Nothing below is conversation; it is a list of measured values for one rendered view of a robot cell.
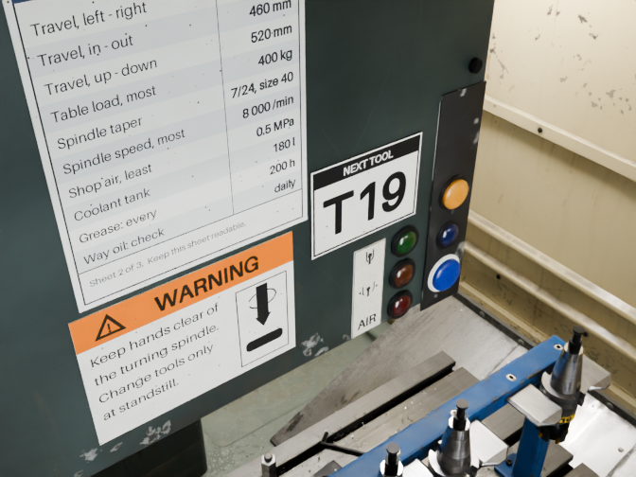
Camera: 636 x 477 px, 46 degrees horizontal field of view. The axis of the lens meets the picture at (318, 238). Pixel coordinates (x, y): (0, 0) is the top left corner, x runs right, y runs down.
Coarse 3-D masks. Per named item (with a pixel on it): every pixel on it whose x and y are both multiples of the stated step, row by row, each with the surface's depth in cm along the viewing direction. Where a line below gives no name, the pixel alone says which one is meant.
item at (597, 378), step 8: (584, 360) 111; (584, 368) 110; (592, 368) 110; (600, 368) 110; (584, 376) 108; (592, 376) 108; (600, 376) 108; (608, 376) 108; (592, 384) 107; (600, 384) 107; (608, 384) 107
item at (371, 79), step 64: (0, 0) 32; (320, 0) 43; (384, 0) 45; (448, 0) 49; (0, 64) 34; (320, 64) 45; (384, 64) 48; (448, 64) 52; (0, 128) 35; (320, 128) 47; (384, 128) 51; (0, 192) 36; (0, 256) 38; (64, 256) 40; (320, 256) 53; (384, 256) 58; (0, 320) 40; (64, 320) 42; (320, 320) 57; (384, 320) 62; (0, 384) 42; (64, 384) 44; (256, 384) 56; (0, 448) 44; (64, 448) 47; (128, 448) 50
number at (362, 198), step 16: (368, 176) 52; (384, 176) 53; (400, 176) 54; (368, 192) 53; (384, 192) 54; (400, 192) 55; (368, 208) 54; (384, 208) 55; (400, 208) 56; (368, 224) 54
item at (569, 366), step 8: (568, 352) 101; (560, 360) 103; (568, 360) 102; (576, 360) 102; (560, 368) 103; (568, 368) 102; (576, 368) 102; (552, 376) 105; (560, 376) 103; (568, 376) 103; (576, 376) 103; (552, 384) 105; (560, 384) 104; (568, 384) 103; (576, 384) 104; (560, 392) 104; (568, 392) 104; (576, 392) 104
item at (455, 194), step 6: (456, 180) 58; (462, 180) 58; (450, 186) 58; (456, 186) 58; (462, 186) 58; (450, 192) 58; (456, 192) 58; (462, 192) 58; (444, 198) 58; (450, 198) 58; (456, 198) 58; (462, 198) 59; (444, 204) 58; (450, 204) 58; (456, 204) 59
